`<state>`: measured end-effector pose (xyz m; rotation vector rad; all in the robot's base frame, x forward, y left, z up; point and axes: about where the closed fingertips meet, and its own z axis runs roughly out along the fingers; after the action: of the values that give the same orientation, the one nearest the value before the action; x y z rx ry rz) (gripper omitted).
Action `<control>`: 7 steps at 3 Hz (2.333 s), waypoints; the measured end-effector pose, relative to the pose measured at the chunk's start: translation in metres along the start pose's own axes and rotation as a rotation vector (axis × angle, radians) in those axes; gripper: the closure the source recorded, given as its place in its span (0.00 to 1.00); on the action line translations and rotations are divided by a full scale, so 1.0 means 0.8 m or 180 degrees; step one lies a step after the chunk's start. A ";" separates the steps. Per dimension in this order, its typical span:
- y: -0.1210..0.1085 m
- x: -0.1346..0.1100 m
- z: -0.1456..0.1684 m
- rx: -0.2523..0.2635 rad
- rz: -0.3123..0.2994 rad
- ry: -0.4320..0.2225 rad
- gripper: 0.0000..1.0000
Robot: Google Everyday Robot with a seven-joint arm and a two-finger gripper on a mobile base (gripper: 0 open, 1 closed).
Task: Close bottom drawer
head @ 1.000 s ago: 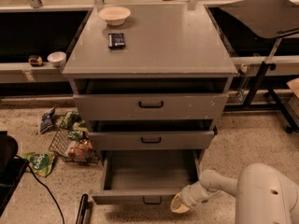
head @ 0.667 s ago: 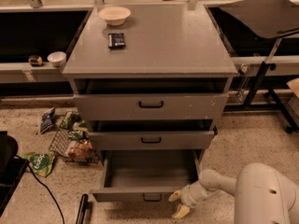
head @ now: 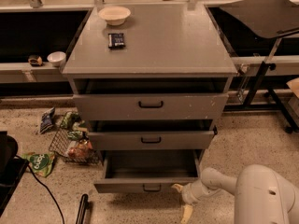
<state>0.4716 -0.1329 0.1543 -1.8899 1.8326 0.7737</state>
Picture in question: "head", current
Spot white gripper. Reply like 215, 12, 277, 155
171, 181, 204, 224

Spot grey bottom drawer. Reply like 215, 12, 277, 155
94, 149, 203, 193

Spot grey drawer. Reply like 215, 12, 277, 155
94, 149, 203, 193
89, 131, 214, 150
73, 93, 228, 120

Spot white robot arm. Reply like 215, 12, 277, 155
172, 164, 299, 224

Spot grey middle drawer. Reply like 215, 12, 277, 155
89, 131, 214, 150

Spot grey top drawer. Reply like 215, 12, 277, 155
73, 93, 228, 120

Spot grey drawer cabinet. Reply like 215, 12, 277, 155
62, 2, 238, 161

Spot red orange packet in basket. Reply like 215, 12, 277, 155
66, 139, 93, 159

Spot green packet in basket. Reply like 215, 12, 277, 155
60, 111, 81, 130

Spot green snack bag on floor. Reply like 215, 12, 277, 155
22, 152, 55, 177

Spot blue snack bag on floor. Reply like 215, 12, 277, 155
39, 107, 55, 133

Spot dark blue snack packet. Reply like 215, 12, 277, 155
108, 33, 125, 49

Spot black equipment at left edge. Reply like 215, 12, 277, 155
0, 132, 28, 216

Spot small white cup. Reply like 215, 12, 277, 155
47, 51, 66, 67

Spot beige paper bowl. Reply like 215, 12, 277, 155
98, 7, 131, 26

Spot black tray stand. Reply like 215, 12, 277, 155
211, 0, 299, 133

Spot yellow black tape measure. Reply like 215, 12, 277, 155
28, 55, 43, 66

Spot black handle object on floor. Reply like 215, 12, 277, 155
76, 194, 89, 224

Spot black wire basket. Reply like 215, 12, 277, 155
49, 120, 99, 164

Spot black cable on floor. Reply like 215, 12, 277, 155
13, 154, 66, 224

